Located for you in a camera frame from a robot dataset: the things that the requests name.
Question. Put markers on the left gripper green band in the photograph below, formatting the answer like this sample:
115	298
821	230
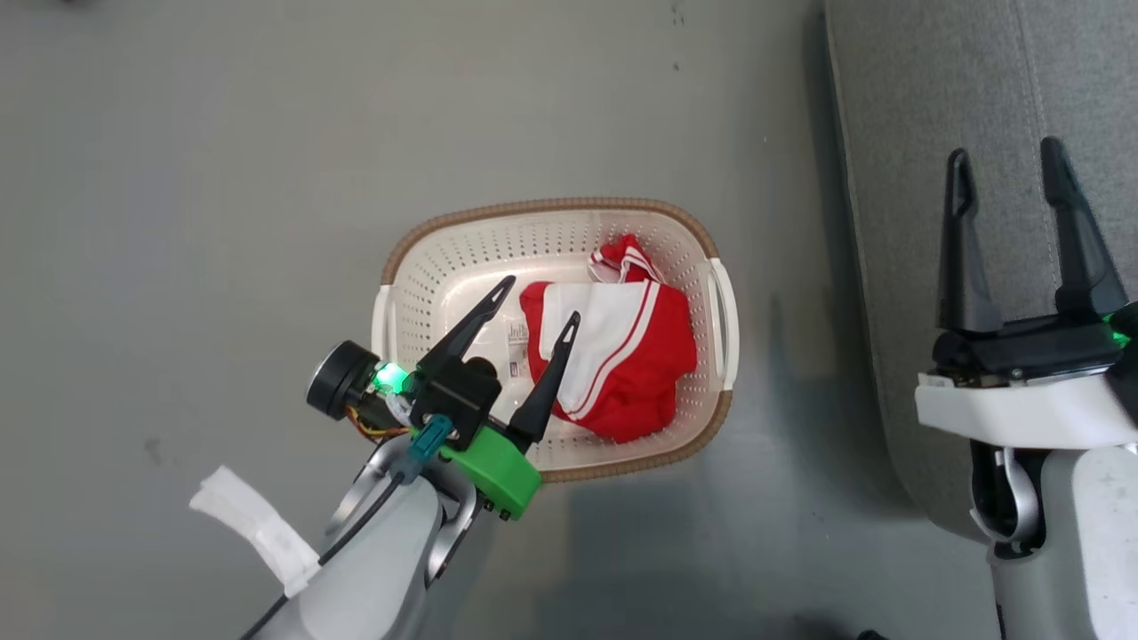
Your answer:
462	396

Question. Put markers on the black round wrist camera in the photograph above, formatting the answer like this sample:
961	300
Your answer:
338	380

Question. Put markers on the cream perforated laundry basket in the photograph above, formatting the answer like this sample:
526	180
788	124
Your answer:
462	267

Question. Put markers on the red and white garment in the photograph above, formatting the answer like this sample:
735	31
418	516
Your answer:
640	382

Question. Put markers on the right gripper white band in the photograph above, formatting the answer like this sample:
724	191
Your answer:
1022	400

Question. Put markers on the grey fabric sofa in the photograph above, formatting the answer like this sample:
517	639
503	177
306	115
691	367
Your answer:
907	178

